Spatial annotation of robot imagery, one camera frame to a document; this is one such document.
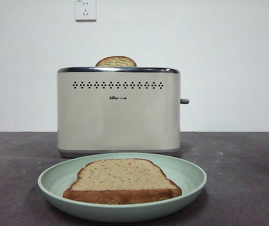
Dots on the grey toaster lever knob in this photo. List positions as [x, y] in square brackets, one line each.
[184, 101]

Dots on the cream two-slot toaster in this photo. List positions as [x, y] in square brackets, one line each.
[118, 120]

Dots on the large square toast slice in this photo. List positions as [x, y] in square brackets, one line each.
[122, 179]

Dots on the pale green round plate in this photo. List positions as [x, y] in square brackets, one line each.
[53, 186]

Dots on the white wall socket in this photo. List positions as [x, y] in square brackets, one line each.
[85, 10]

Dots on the small round-topped toast slice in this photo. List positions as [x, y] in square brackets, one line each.
[116, 61]

